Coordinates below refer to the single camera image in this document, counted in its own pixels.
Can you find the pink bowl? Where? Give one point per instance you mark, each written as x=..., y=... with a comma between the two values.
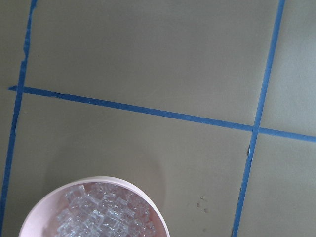
x=40, y=221

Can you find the pile of clear ice cubes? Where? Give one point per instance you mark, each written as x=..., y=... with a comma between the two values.
x=104, y=210

